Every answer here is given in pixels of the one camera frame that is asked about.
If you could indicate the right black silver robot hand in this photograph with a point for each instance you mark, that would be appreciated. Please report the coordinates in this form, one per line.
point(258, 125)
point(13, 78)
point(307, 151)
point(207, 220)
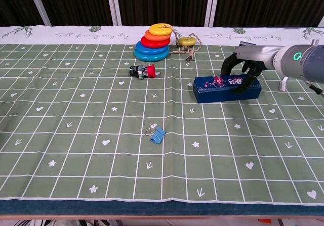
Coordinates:
point(258, 55)

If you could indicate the blue binder clip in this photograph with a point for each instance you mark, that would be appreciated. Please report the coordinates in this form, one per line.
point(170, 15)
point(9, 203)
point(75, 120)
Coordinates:
point(158, 136)

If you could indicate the green grid tablecloth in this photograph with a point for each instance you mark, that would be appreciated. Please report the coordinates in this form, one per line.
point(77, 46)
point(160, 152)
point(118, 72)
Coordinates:
point(88, 114)

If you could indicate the dark blue table underlay cloth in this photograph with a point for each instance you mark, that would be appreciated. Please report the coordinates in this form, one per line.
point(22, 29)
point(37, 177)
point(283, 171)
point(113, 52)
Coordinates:
point(126, 207)

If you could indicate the white aluminium partition post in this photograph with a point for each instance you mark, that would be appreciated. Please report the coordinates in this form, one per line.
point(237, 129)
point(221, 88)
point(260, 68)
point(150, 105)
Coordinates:
point(321, 21)
point(38, 4)
point(210, 4)
point(113, 4)

